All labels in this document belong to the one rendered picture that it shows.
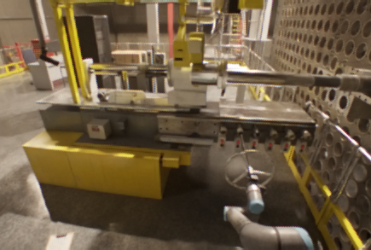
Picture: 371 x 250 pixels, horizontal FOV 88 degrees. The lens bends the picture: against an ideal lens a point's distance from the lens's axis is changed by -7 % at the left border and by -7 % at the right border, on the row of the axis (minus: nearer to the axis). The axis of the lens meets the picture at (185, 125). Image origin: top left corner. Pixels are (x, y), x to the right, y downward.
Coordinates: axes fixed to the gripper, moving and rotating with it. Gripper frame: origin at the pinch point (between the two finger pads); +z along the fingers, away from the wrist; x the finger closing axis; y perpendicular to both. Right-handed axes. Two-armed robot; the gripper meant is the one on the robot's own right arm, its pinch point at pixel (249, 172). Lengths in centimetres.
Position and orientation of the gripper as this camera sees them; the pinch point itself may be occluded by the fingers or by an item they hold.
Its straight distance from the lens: 165.2
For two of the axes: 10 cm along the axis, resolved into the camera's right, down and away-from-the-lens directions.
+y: -9.8, -1.8, 0.4
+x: -1.4, 8.7, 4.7
